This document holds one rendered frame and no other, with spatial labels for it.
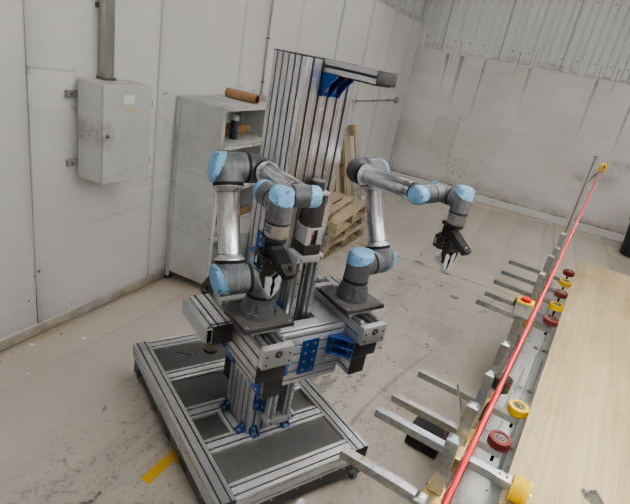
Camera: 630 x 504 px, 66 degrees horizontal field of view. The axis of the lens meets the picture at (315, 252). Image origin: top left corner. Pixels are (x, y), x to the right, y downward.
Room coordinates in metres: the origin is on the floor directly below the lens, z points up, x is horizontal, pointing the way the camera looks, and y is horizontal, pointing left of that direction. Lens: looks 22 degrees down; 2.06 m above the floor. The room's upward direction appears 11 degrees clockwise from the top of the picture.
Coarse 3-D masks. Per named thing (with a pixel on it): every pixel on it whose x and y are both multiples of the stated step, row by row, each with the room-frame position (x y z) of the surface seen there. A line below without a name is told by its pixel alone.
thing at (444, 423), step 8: (392, 400) 1.60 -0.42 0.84; (400, 400) 1.59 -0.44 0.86; (408, 400) 1.59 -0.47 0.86; (408, 408) 1.57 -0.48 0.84; (416, 408) 1.55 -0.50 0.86; (424, 408) 1.56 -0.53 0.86; (424, 416) 1.54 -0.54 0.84; (432, 416) 1.52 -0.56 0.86; (440, 416) 1.53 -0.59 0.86; (440, 424) 1.51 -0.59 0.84; (448, 424) 1.49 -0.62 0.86; (456, 424) 1.50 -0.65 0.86; (456, 432) 1.48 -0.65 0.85; (480, 440) 1.44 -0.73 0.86; (480, 448) 1.43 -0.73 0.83; (488, 448) 1.42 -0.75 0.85; (496, 456) 1.40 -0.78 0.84
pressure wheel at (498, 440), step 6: (492, 432) 1.44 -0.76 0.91; (498, 432) 1.45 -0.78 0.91; (504, 432) 1.45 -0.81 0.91; (492, 438) 1.41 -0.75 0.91; (498, 438) 1.42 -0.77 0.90; (504, 438) 1.42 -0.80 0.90; (510, 438) 1.43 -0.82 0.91; (492, 444) 1.40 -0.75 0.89; (498, 444) 1.39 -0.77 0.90; (504, 444) 1.39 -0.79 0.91; (510, 444) 1.39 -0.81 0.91; (498, 450) 1.38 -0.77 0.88; (504, 450) 1.38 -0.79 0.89; (492, 456) 1.42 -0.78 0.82
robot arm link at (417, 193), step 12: (348, 168) 2.13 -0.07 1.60; (360, 168) 2.08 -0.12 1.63; (372, 168) 2.07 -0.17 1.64; (360, 180) 2.07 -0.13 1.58; (372, 180) 2.02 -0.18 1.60; (384, 180) 1.98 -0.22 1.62; (396, 180) 1.95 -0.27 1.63; (408, 180) 1.93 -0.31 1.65; (396, 192) 1.93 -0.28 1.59; (408, 192) 1.86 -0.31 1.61; (420, 192) 1.83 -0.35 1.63; (432, 192) 1.87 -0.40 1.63; (420, 204) 1.86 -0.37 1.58
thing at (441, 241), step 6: (444, 222) 1.92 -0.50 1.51; (444, 228) 1.92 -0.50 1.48; (450, 228) 1.91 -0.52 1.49; (456, 228) 1.87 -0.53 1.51; (462, 228) 1.88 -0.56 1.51; (438, 234) 1.91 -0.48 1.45; (444, 234) 1.91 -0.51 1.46; (438, 240) 1.90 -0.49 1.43; (444, 240) 1.88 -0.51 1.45; (450, 240) 1.87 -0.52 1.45; (438, 246) 1.90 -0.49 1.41; (444, 246) 1.87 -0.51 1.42; (450, 246) 1.86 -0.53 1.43; (450, 252) 1.87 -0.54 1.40
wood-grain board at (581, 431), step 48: (576, 288) 3.08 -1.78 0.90; (624, 288) 3.26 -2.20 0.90; (576, 336) 2.36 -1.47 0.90; (624, 336) 2.47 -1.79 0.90; (576, 384) 1.88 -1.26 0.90; (624, 384) 1.96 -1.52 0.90; (528, 432) 1.49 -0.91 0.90; (576, 432) 1.54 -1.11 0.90; (624, 432) 1.60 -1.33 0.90; (576, 480) 1.29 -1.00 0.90; (624, 480) 1.33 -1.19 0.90
